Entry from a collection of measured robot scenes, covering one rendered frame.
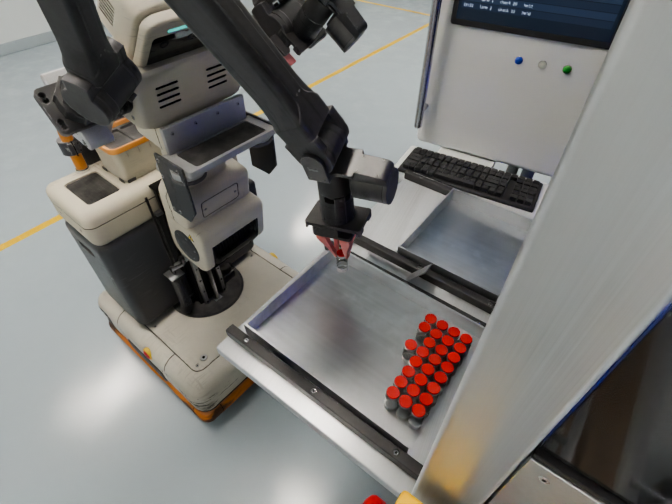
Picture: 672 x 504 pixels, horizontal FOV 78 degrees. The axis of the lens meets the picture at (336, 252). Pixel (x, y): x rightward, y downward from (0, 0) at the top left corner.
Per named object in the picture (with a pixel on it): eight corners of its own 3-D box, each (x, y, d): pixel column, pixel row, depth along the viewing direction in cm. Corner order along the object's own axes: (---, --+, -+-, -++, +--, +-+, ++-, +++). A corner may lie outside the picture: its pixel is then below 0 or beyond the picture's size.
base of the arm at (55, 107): (95, 72, 79) (30, 93, 72) (103, 53, 72) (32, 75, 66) (123, 114, 81) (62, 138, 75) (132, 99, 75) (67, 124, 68)
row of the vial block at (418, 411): (469, 352, 73) (475, 337, 70) (417, 432, 63) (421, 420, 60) (457, 345, 74) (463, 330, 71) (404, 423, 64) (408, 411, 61)
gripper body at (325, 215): (360, 240, 69) (358, 205, 63) (305, 229, 72) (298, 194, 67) (372, 216, 73) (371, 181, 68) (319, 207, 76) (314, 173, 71)
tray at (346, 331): (480, 338, 75) (485, 327, 73) (405, 456, 61) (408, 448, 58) (334, 255, 90) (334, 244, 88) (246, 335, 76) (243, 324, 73)
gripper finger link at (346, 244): (352, 272, 75) (349, 233, 68) (316, 264, 77) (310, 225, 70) (364, 247, 79) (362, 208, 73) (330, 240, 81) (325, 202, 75)
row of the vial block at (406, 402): (457, 345, 74) (463, 330, 71) (404, 423, 64) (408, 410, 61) (446, 338, 75) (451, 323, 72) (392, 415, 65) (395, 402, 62)
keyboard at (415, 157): (542, 186, 120) (545, 180, 119) (532, 213, 112) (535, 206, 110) (414, 150, 135) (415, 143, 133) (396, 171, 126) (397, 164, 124)
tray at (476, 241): (593, 258, 90) (600, 246, 87) (555, 339, 75) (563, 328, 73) (450, 199, 104) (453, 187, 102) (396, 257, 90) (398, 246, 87)
